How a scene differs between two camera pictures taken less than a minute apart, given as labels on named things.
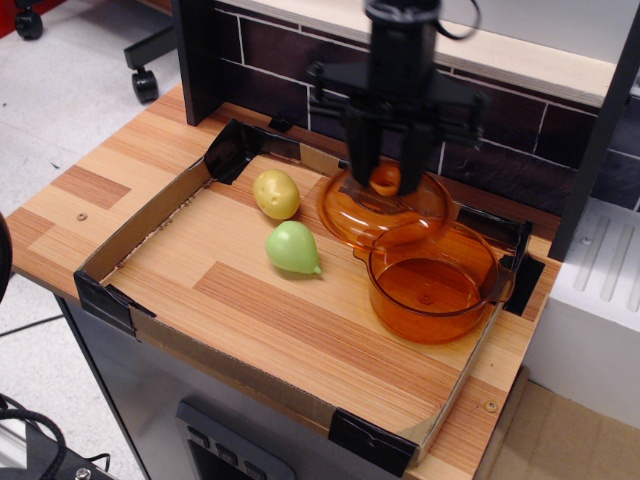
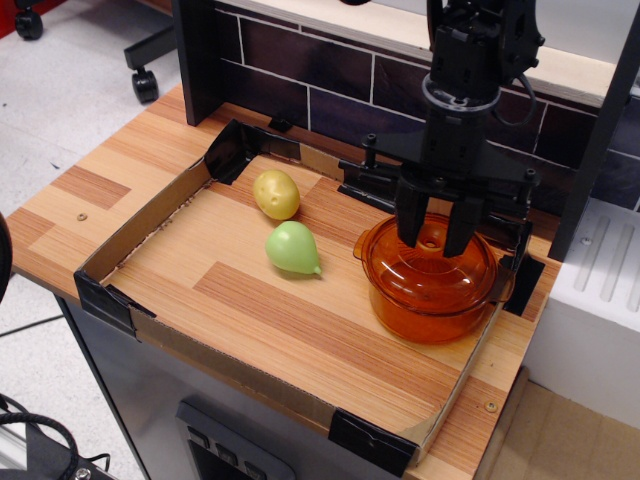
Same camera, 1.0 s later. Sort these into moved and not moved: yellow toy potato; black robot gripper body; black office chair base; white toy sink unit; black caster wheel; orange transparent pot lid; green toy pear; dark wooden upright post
Moved: orange transparent pot lid; black robot gripper body
Not moved: white toy sink unit; black caster wheel; black office chair base; dark wooden upright post; yellow toy potato; green toy pear
